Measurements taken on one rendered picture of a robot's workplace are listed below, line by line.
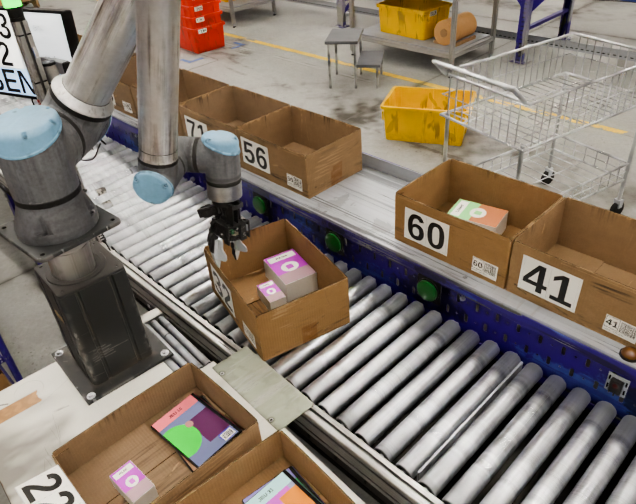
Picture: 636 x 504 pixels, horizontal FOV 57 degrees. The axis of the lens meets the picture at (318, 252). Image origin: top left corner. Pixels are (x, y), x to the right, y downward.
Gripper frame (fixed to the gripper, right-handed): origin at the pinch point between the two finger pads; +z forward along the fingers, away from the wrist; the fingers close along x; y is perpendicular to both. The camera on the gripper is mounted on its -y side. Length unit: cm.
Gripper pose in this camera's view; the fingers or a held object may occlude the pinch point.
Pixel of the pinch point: (226, 258)
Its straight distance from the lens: 166.0
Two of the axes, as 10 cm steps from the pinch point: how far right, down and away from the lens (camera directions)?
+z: -0.1, 8.5, 5.2
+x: 7.1, -3.6, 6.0
